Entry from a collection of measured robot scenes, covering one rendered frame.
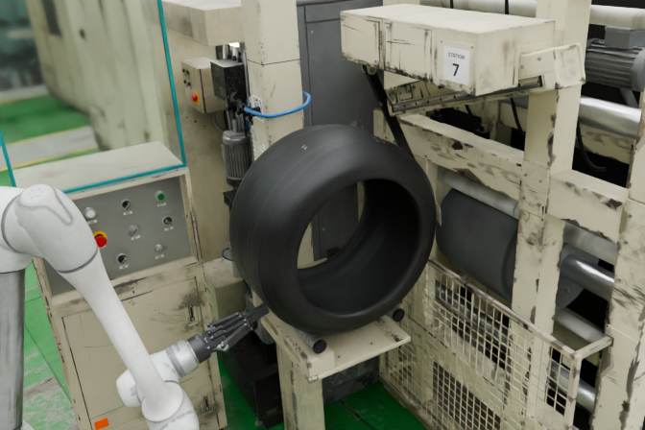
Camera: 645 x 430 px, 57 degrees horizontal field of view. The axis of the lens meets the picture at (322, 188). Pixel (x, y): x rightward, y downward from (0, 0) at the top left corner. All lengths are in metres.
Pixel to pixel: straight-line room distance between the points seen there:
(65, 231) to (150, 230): 0.95
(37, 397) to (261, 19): 2.27
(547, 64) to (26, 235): 1.17
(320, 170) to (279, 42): 0.46
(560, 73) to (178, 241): 1.46
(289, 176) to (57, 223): 0.57
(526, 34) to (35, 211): 1.14
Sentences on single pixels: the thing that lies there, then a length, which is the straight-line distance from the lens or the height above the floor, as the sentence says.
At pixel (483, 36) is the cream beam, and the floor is 1.77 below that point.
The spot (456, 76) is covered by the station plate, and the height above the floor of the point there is 1.67.
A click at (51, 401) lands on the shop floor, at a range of 3.32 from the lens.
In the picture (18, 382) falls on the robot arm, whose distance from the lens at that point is 1.56.
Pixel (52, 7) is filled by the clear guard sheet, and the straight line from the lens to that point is 2.00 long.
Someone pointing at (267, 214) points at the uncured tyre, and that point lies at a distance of 1.54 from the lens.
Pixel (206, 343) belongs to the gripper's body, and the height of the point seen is 0.99.
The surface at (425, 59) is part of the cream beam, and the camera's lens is 1.55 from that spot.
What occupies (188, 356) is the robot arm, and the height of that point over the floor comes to 0.98.
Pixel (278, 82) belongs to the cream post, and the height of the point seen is 1.60.
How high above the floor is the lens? 2.00
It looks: 23 degrees down
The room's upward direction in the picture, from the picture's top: 3 degrees counter-clockwise
